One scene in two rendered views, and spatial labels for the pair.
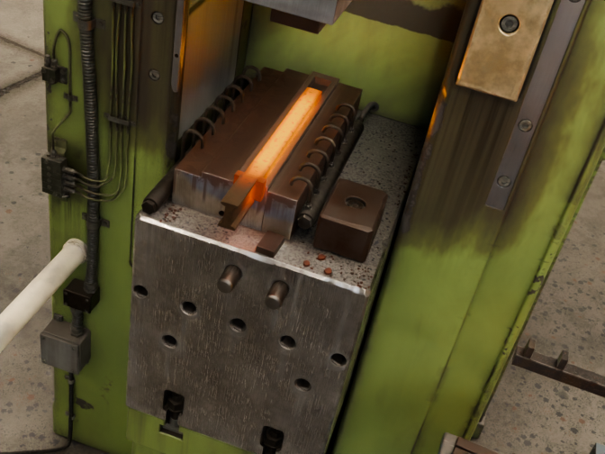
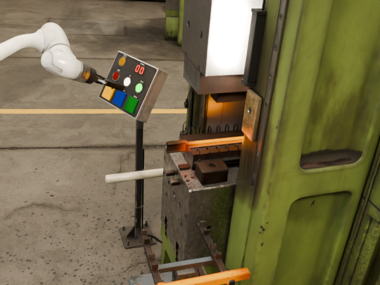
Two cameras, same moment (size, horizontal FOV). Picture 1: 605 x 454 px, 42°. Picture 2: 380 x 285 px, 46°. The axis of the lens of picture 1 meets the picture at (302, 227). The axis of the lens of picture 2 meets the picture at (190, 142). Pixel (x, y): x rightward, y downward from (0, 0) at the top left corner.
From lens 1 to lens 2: 141 cm
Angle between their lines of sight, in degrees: 49
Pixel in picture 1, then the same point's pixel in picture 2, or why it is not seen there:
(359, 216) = (206, 168)
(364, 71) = not seen: hidden behind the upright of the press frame
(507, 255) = (255, 212)
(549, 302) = not seen: outside the picture
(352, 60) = not seen: hidden behind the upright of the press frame
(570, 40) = (264, 121)
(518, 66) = (251, 126)
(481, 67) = (245, 125)
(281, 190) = (193, 151)
